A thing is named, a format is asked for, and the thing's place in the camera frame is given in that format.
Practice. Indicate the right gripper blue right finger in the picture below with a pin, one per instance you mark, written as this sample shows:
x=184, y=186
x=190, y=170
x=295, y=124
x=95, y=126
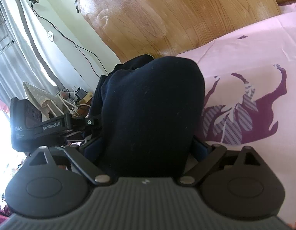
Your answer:
x=201, y=151

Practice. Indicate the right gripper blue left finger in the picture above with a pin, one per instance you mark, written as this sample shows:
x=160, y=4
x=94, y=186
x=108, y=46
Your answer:
x=92, y=150

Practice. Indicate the black red white patterned garment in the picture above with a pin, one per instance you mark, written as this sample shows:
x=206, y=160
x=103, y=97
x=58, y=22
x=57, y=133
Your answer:
x=149, y=109

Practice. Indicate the grey white curtain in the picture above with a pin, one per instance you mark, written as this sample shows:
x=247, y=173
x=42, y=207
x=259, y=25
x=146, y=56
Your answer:
x=21, y=58

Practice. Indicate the pink deer print bedsheet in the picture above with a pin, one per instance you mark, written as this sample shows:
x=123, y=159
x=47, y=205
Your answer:
x=250, y=77

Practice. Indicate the wood grain headboard panel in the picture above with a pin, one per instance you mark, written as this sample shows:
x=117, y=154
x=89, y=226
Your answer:
x=169, y=27

